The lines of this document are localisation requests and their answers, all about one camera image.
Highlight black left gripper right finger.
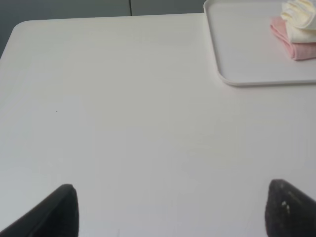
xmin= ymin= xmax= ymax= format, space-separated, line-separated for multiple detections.
xmin=265 ymin=179 xmax=316 ymax=237

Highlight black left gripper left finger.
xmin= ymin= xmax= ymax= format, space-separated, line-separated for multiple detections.
xmin=0 ymin=184 xmax=79 ymax=237

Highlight pink towel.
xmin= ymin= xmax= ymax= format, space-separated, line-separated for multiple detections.
xmin=270 ymin=17 xmax=316 ymax=61

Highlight cream white towel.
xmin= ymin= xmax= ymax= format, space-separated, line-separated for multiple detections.
xmin=280 ymin=0 xmax=316 ymax=43

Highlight white rectangular plastic tray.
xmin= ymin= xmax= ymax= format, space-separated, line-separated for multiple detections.
xmin=203 ymin=0 xmax=316 ymax=86

